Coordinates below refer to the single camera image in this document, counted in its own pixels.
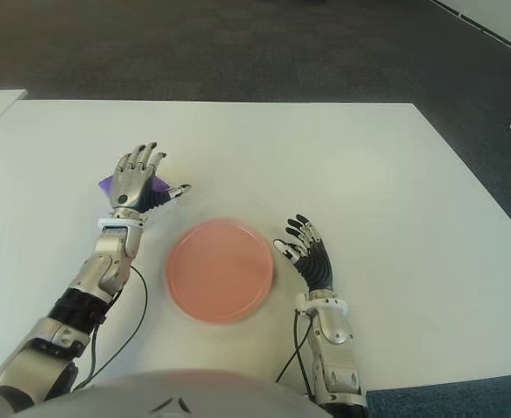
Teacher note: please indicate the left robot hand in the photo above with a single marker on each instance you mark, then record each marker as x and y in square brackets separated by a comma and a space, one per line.
[129, 187]

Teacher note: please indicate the purple tissue paper pack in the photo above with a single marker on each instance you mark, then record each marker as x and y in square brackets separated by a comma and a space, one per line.
[105, 185]

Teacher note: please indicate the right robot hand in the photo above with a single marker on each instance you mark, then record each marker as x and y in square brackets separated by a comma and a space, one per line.
[318, 265]

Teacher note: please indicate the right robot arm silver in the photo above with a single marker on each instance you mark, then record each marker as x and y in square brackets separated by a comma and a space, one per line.
[335, 331]

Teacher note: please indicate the grey robot torso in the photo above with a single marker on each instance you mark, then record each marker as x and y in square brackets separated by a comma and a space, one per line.
[172, 392]

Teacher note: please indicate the pink round plate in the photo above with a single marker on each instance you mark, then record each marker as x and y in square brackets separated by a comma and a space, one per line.
[220, 270]

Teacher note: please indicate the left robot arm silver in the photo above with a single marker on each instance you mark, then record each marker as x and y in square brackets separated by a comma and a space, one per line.
[102, 270]

